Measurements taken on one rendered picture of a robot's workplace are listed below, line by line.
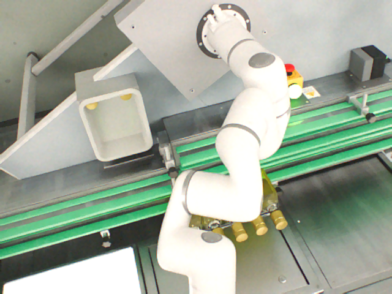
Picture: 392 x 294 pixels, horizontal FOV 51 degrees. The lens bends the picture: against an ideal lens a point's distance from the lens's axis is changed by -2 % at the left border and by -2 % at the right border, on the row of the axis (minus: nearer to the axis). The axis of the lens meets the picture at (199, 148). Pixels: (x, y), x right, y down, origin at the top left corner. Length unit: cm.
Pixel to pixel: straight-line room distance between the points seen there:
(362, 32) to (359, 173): 48
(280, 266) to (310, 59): 65
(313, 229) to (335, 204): 13
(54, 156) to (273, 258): 74
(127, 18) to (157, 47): 11
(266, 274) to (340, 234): 29
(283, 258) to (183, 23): 72
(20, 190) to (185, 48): 67
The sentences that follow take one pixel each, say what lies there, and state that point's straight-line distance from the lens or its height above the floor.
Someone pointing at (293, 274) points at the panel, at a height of 124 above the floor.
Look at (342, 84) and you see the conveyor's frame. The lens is 143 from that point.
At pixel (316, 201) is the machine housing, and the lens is 146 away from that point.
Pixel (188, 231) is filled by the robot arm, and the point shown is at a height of 135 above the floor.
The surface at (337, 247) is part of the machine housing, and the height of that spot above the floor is 119.
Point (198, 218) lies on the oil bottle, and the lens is 118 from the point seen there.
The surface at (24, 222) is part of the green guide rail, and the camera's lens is 133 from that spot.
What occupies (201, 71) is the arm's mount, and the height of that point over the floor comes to 81.
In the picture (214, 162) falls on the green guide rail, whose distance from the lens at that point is 127.
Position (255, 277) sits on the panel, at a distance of 124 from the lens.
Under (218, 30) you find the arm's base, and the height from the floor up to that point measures 86.
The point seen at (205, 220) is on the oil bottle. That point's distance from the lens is 118.
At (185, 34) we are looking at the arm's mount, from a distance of 113.
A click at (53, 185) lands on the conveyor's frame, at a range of 136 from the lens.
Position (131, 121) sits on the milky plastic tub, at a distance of 129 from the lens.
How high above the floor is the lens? 181
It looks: 48 degrees down
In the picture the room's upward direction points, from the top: 157 degrees clockwise
